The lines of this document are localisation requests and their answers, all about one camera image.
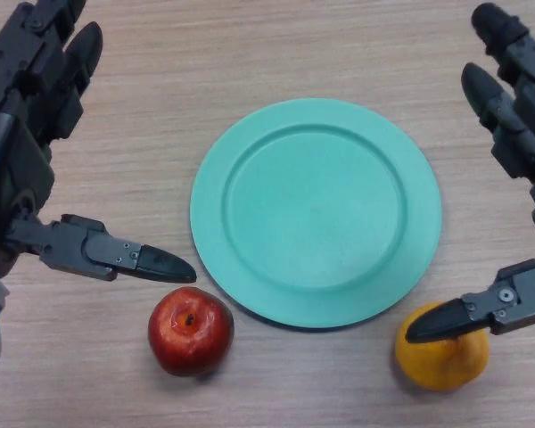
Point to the yellow pear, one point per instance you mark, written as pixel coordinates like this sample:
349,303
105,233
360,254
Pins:
441,367

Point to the green round plate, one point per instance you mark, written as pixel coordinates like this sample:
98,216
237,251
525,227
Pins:
314,214

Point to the red apple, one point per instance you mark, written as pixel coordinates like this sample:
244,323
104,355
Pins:
191,343

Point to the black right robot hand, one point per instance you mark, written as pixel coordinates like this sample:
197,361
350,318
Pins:
530,134

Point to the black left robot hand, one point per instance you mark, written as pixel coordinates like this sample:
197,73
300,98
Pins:
22,178

